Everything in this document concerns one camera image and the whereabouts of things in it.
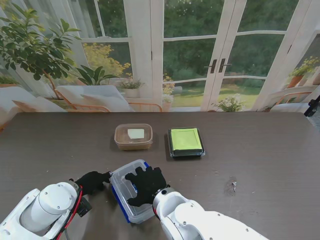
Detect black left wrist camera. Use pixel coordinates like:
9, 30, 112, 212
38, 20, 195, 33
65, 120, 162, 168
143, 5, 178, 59
76, 197, 93, 218

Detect black plastic container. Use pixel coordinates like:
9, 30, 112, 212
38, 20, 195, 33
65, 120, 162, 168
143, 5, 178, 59
167, 127, 206, 158

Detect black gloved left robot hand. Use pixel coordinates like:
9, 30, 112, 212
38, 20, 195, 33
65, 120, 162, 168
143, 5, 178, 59
74, 171, 112, 196

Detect clear container with blue clips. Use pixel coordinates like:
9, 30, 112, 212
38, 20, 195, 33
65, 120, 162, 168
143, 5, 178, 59
109, 159, 161, 224

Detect clear lid with green sheet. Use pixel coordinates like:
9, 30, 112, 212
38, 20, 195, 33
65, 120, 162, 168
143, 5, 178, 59
167, 127, 206, 158

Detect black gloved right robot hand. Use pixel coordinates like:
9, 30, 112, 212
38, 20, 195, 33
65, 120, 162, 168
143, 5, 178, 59
124, 166, 168, 208

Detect red cable on left arm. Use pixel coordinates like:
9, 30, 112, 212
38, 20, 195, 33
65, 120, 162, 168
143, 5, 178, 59
56, 186, 84, 240

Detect large clear lid blue sticker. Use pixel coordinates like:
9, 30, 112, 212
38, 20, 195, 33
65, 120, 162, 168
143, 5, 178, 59
110, 159, 161, 224

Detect brown translucent container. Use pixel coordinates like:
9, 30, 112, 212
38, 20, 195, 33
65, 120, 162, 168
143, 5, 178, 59
114, 123, 154, 151

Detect small clear lid white label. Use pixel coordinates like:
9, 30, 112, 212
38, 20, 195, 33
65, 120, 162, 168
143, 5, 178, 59
114, 123, 153, 145

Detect black tripod stand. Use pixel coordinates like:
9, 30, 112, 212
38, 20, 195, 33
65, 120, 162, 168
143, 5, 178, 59
303, 99, 320, 117

